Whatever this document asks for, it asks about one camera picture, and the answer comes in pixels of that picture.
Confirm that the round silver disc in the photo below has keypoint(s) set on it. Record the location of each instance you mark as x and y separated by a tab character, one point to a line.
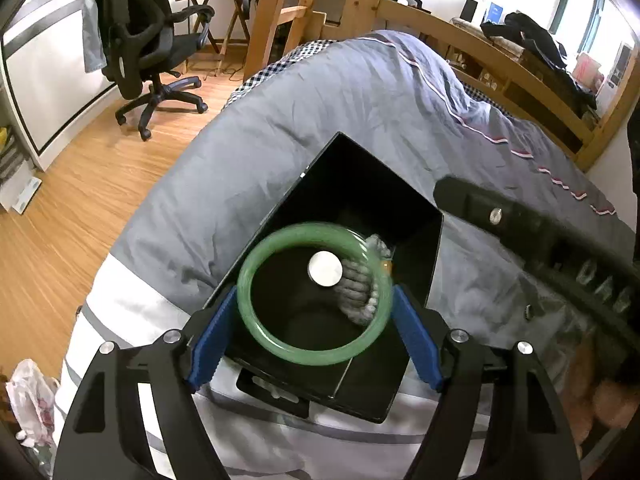
325	268

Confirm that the grey striped quilt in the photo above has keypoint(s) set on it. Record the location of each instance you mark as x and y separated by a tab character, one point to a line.
350	85

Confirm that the white striped wardrobe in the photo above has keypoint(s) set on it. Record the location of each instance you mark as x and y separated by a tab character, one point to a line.
45	60

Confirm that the white plastic bag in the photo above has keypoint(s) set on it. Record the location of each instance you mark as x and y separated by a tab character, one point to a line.
32	400

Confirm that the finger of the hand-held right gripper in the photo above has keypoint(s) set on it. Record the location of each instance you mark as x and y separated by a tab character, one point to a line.
480	207

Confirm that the pink box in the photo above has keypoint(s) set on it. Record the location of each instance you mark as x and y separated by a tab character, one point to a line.
587	70

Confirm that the green jade bangle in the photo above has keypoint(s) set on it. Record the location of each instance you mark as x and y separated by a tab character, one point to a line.
245	300

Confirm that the white appliance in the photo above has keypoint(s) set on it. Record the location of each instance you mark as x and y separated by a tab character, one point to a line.
621	72

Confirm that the black jewelry box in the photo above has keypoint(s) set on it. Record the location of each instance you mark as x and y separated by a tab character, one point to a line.
350	185

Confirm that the white flat box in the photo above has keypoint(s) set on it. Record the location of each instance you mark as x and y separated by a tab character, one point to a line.
20	195

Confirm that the black jacket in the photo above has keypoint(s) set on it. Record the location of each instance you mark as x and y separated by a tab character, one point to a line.
540	35

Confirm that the checkered bed sheet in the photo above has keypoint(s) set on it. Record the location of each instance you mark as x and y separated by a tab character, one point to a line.
265	77

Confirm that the black office chair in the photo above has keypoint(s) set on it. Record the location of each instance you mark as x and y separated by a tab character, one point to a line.
145	35

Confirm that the grey cloth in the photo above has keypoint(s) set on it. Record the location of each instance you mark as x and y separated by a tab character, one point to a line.
92	20

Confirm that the blue box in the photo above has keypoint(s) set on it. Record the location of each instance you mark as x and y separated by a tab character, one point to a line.
494	12

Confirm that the person's right hand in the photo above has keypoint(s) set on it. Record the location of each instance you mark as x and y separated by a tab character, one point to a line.
615	400

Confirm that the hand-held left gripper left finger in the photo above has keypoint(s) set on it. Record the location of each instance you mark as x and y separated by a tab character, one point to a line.
210	342

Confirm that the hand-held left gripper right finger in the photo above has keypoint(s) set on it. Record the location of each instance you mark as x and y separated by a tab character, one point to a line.
417	342

